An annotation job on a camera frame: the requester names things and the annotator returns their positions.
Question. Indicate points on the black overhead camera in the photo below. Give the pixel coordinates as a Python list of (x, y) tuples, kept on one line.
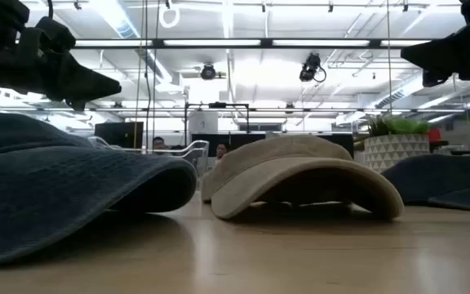
[(310, 67)]

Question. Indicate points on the green plant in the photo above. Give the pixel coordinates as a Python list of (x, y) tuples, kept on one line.
[(398, 126)]

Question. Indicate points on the red object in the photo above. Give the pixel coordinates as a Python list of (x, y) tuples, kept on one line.
[(435, 134)]

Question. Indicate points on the white box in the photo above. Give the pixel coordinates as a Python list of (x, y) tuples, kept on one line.
[(203, 122)]

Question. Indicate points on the white patterned planter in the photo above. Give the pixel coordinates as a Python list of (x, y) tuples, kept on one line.
[(396, 153)]

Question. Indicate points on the thin black frame bar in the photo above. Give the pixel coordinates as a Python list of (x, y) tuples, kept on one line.
[(300, 110)]

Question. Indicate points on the person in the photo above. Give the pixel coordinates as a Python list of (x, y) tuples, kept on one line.
[(221, 150), (159, 144)]

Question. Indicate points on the beige baseball cap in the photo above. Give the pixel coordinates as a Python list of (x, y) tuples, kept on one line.
[(292, 171)]

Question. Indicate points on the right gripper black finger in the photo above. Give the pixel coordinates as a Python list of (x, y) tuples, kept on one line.
[(431, 55)]

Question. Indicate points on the round black ceiling fixture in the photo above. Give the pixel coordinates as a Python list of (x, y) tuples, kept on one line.
[(208, 72)]

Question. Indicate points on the clear plastic chair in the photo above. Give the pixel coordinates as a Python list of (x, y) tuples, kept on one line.
[(190, 152)]

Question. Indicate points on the blue denim bucket hat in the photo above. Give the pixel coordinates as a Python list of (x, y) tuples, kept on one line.
[(55, 188)]

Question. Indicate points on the black partition panel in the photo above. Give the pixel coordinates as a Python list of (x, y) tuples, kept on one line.
[(235, 141)]

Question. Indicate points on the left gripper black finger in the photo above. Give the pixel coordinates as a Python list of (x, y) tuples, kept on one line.
[(88, 83)]

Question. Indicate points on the navy blue hat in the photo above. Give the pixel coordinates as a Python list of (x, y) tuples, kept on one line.
[(443, 179)]

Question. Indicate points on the black monitor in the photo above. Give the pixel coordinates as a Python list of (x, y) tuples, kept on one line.
[(118, 134)]

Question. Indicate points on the black frame bar with lights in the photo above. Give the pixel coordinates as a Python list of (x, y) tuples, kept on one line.
[(265, 42)]

